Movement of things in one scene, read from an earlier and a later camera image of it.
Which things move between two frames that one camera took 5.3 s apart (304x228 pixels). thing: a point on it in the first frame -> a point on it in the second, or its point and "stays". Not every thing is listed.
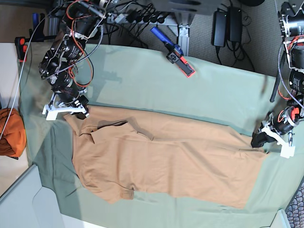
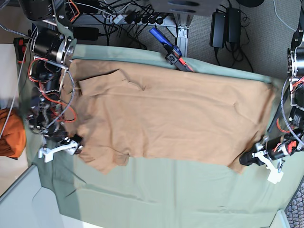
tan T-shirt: (122, 153) -> (119, 109)
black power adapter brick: (219, 30) stays
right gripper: (72, 98) -> (62, 137)
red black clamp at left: (21, 48) stays
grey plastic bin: (27, 204) stays
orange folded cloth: (14, 138) stays
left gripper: (281, 122) -> (274, 148)
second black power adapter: (235, 24) stays
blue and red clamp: (175, 56) stays
